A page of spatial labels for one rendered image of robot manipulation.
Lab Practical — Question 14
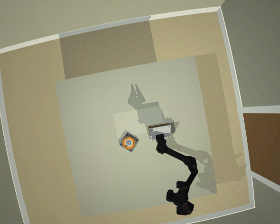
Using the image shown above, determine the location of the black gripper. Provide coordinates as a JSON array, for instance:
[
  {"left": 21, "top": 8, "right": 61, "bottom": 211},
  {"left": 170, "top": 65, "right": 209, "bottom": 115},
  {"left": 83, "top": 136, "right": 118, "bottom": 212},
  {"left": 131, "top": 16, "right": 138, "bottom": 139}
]
[{"left": 176, "top": 181, "right": 188, "bottom": 215}]

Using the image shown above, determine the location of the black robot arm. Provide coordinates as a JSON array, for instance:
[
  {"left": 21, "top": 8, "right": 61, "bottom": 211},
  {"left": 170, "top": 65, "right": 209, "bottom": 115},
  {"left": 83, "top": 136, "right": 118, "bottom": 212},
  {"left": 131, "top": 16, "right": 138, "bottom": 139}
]
[{"left": 156, "top": 134, "right": 198, "bottom": 215}]

